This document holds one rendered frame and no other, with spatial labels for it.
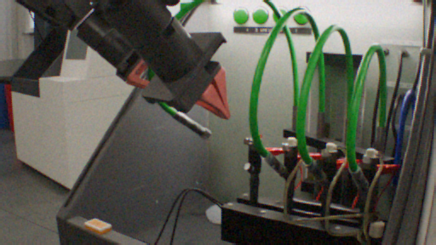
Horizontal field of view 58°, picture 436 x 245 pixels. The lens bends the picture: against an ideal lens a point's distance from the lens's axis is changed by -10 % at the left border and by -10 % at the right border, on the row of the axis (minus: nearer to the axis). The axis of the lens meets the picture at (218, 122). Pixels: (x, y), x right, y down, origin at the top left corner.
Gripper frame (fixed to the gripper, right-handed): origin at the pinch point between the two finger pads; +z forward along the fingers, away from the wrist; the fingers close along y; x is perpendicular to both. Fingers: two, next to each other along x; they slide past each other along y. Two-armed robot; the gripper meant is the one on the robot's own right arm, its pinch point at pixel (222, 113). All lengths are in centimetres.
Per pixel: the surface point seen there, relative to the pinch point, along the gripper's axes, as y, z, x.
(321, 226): 1.4, 36.5, 1.9
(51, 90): 42, 85, 314
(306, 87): 13.3, 10.2, -0.4
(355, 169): 7.4, 21.8, -7.7
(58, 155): 3, 125, 311
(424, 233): 6.8, 38.9, -17.0
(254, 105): 8.3, 9.8, 6.8
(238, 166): 15, 53, 46
